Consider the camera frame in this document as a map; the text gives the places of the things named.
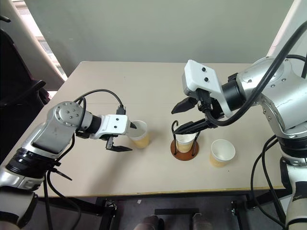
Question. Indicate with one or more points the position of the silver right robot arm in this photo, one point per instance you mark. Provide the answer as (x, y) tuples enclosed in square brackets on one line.
[(283, 100)]

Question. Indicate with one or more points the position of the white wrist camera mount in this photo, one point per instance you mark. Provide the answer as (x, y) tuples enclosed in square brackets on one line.
[(202, 76), (114, 123)]

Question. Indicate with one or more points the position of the yellow white paper cup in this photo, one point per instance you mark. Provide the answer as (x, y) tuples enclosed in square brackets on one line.
[(184, 143), (141, 140), (221, 153)]

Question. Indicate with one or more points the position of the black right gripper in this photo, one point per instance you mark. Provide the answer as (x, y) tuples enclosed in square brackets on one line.
[(217, 109)]

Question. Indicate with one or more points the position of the white window frame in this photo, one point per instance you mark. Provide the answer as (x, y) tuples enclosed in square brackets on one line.
[(36, 40)]

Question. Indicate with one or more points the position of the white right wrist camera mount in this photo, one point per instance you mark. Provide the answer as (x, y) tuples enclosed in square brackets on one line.
[(202, 76)]

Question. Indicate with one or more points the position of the dark rounded shape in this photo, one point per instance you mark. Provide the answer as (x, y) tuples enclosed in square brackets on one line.
[(149, 223)]

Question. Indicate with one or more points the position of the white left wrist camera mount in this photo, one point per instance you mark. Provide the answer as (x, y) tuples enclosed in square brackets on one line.
[(114, 123)]

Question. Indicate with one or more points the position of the black zip tie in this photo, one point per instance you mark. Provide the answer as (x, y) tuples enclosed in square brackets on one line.
[(61, 175)]

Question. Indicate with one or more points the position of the black chair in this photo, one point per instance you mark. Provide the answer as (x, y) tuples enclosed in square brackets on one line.
[(16, 95)]

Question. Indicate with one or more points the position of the white paper scrap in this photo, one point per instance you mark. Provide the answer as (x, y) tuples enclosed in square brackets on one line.
[(139, 201)]

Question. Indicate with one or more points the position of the black metal table frame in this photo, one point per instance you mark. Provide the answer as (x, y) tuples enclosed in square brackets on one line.
[(176, 211)]

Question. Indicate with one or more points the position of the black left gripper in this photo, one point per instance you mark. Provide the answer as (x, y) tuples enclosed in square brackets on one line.
[(109, 141)]

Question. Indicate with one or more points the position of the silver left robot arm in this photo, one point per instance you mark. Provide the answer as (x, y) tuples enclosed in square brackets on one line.
[(45, 136)]

